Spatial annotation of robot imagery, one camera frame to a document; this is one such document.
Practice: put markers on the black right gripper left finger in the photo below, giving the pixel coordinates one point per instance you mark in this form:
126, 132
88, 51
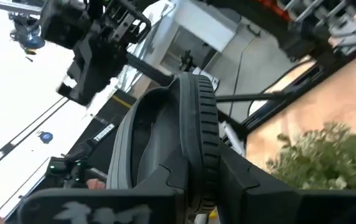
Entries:
171, 193

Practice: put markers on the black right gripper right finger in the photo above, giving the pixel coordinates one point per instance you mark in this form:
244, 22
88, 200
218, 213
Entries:
243, 193

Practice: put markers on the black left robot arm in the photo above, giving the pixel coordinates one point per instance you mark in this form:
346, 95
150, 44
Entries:
84, 149

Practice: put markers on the green plant in black pot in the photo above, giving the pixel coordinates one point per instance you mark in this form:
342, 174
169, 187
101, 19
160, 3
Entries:
321, 155

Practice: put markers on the red and black cart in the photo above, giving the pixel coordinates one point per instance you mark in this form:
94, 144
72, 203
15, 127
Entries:
274, 9

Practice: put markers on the white metal frame bracket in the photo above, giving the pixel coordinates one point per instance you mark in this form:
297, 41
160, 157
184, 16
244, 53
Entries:
232, 138

